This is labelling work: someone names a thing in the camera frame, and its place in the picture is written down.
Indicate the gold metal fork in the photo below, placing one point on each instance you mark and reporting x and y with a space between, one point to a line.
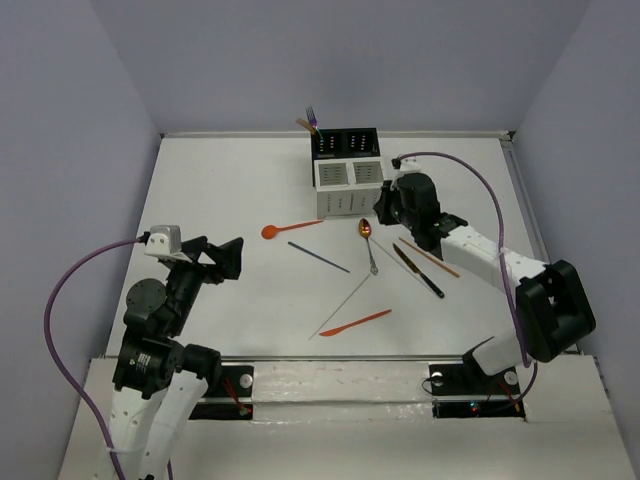
306 125

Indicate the white utensil caddy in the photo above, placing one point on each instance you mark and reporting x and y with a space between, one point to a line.
348 187

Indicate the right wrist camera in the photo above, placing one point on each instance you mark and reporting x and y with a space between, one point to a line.
404 167

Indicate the gold black-handled knife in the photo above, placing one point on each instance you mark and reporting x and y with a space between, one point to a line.
437 291

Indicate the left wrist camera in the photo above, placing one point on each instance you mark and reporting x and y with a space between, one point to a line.
163 241

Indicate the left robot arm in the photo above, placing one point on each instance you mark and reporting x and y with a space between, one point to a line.
157 381

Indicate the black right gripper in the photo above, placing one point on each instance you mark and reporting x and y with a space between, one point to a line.
382 204

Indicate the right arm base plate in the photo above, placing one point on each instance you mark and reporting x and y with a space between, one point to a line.
455 398

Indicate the dark blue chopstick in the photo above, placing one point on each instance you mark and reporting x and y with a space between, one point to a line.
317 256

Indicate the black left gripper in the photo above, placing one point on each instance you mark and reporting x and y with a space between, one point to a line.
201 257

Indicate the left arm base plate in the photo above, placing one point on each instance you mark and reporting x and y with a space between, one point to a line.
230 399

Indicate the black utensil caddy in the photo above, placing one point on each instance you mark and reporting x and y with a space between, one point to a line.
345 143

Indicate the iridescent metal fork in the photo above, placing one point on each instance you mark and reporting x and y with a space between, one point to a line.
313 123

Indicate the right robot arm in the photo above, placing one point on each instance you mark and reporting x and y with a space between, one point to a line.
547 301

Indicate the orange wooden chopstick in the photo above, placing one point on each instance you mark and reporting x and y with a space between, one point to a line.
431 258

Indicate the orange plastic knife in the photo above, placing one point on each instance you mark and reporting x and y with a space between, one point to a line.
340 329

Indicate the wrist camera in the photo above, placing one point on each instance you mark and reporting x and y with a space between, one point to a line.
404 167
163 241

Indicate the orange plastic spoon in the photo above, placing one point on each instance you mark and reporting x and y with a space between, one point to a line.
271 231

